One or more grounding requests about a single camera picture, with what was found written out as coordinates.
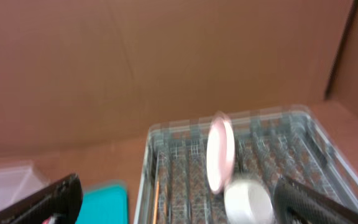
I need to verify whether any white round plate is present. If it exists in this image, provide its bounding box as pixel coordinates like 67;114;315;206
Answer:
206;112;236;194

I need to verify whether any white bowl in rack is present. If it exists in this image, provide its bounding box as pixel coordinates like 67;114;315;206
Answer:
224;179;274;224

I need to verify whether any grey dishwasher rack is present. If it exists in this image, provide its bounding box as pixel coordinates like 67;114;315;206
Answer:
134;105;358;223

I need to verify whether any clear plastic bin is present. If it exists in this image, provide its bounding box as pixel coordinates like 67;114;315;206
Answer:
0;161;50;211

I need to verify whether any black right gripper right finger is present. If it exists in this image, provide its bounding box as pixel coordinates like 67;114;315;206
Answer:
273;176;358;224

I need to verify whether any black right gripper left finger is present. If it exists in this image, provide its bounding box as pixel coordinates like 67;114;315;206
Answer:
0;173;83;224

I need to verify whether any wooden chopstick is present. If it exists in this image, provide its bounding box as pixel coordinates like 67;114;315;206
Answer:
152;179;160;224

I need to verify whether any teal serving tray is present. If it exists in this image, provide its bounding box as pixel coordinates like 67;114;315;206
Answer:
75;182;129;224

